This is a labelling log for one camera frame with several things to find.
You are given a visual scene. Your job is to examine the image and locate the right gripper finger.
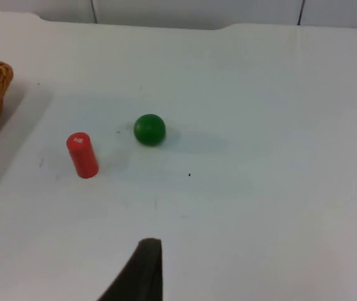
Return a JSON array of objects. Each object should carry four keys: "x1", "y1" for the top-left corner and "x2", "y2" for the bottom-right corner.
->
[{"x1": 97, "y1": 238, "x2": 164, "y2": 301}]

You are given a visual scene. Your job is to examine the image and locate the red cylinder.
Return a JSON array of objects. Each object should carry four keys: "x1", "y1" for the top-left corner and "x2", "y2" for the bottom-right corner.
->
[{"x1": 65, "y1": 131, "x2": 100, "y2": 179}]

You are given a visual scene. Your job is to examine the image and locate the green ball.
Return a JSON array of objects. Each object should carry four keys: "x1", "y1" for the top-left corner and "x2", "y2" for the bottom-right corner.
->
[{"x1": 133, "y1": 114, "x2": 167, "y2": 147}]

